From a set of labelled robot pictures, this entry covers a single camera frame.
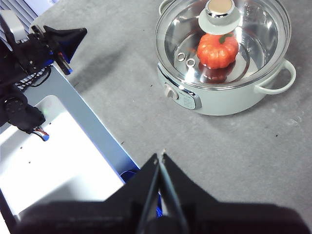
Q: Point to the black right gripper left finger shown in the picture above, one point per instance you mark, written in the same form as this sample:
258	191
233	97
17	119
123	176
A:
109	217

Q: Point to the pale green electric pot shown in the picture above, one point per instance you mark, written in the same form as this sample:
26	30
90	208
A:
226	102

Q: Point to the pale grey camera box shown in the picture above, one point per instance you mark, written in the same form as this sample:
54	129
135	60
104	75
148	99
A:
13	24

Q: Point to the orange pumpkin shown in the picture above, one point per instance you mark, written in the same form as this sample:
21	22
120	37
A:
217	52

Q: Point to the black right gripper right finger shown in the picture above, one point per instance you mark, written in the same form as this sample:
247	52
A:
219	219

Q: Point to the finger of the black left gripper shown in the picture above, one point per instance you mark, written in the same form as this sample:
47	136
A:
67	39
65	64

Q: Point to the glass pot lid with knob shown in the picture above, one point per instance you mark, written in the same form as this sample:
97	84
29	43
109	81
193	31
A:
220	12

